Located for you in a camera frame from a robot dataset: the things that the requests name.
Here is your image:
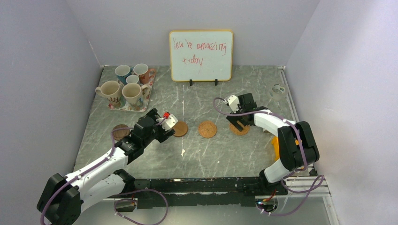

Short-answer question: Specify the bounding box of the woven rattan coaster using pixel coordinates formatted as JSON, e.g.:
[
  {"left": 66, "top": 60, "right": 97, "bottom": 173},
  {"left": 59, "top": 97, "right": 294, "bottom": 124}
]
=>
[
  {"left": 229, "top": 121, "right": 251, "bottom": 136},
  {"left": 198, "top": 120, "right": 217, "bottom": 138}
]

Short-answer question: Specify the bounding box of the dark walnut wooden coaster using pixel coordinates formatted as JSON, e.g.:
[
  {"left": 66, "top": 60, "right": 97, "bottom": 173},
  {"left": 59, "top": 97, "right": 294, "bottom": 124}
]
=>
[{"left": 111, "top": 124, "right": 130, "bottom": 141}]

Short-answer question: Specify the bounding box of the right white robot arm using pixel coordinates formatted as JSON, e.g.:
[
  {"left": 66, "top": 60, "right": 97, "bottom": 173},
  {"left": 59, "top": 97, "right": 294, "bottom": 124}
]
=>
[{"left": 223, "top": 93, "right": 320, "bottom": 195}]

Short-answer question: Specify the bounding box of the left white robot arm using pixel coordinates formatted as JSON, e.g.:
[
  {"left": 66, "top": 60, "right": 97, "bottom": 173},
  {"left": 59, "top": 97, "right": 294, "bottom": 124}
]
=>
[{"left": 37, "top": 108, "right": 178, "bottom": 225}]

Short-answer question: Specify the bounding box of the floral serving tray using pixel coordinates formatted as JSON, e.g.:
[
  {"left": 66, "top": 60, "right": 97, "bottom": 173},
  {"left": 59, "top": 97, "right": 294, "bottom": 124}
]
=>
[{"left": 108, "top": 68, "right": 156, "bottom": 112}]

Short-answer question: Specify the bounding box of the clear tape roll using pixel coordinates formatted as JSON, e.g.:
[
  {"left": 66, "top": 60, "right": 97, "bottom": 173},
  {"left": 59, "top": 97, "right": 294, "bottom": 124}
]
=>
[{"left": 268, "top": 83, "right": 289, "bottom": 101}]

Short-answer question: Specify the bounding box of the cream seahorse mug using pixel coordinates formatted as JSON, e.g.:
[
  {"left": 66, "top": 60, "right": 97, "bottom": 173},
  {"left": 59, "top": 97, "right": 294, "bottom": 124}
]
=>
[{"left": 122, "top": 83, "right": 151, "bottom": 111}]

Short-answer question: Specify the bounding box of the yellow orange object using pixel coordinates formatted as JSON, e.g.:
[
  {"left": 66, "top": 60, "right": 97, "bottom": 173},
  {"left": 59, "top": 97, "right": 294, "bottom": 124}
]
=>
[{"left": 271, "top": 136, "right": 308, "bottom": 172}]

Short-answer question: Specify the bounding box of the cream coral pattern mug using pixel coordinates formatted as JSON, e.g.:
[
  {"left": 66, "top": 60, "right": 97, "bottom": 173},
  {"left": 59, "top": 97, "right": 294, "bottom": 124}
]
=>
[{"left": 95, "top": 81, "right": 122, "bottom": 108}]

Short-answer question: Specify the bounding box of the small light blue mug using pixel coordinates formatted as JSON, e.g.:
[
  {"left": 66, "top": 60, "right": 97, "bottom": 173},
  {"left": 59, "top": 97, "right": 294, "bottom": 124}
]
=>
[{"left": 126, "top": 75, "right": 140, "bottom": 84}]

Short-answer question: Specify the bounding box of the orange floral mug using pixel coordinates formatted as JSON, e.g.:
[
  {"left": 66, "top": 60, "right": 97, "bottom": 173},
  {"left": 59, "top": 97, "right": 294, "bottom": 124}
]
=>
[{"left": 133, "top": 63, "right": 157, "bottom": 84}]

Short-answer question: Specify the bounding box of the black whiteboard stand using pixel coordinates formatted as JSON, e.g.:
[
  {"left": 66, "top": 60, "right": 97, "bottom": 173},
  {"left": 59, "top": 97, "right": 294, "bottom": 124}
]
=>
[{"left": 188, "top": 79, "right": 219, "bottom": 86}]

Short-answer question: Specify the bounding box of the teal blue mug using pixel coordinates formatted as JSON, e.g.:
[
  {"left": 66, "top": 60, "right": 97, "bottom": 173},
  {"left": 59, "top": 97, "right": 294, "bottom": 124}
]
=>
[{"left": 115, "top": 65, "right": 133, "bottom": 85}]

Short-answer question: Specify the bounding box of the yellow framed whiteboard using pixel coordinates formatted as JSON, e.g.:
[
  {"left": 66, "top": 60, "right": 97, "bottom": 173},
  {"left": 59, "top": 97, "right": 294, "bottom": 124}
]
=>
[{"left": 169, "top": 30, "right": 234, "bottom": 82}]

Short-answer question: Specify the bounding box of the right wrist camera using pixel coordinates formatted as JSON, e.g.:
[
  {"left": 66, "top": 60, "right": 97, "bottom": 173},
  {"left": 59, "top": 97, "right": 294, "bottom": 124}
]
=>
[{"left": 226, "top": 95, "right": 240, "bottom": 113}]

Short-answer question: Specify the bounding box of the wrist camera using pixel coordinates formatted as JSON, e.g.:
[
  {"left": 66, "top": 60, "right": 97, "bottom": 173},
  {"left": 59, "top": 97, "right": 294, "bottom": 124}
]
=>
[
  {"left": 156, "top": 112, "right": 178, "bottom": 131},
  {"left": 226, "top": 95, "right": 240, "bottom": 113}
]

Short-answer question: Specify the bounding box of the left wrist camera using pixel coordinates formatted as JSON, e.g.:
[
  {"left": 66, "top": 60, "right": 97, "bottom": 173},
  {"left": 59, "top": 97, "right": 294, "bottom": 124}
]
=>
[{"left": 156, "top": 112, "right": 178, "bottom": 131}]

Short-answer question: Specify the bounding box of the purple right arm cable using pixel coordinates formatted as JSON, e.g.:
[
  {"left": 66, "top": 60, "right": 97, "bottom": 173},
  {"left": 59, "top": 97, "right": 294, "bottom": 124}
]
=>
[{"left": 213, "top": 97, "right": 325, "bottom": 217}]

